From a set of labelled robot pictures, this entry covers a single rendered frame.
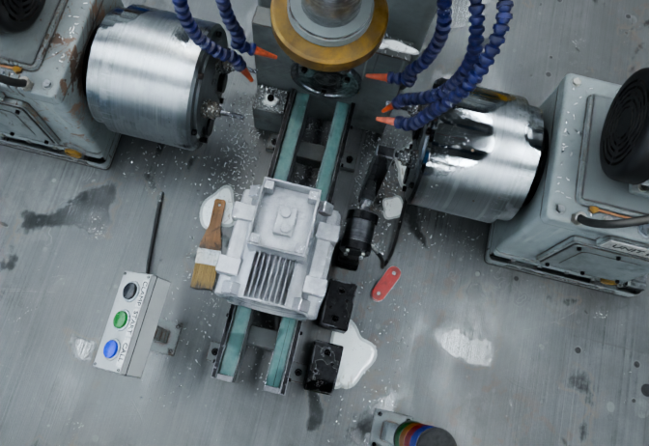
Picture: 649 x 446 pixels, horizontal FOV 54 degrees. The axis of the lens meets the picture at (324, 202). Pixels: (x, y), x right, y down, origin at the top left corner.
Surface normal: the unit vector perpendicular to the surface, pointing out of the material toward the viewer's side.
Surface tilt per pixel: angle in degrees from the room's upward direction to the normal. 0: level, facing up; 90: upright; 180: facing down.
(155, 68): 17
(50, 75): 0
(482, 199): 62
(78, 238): 0
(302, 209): 0
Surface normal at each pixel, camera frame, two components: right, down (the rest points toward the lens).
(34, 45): 0.06, -0.29
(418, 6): -0.23, 0.93
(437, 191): -0.18, 0.73
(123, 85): -0.10, 0.37
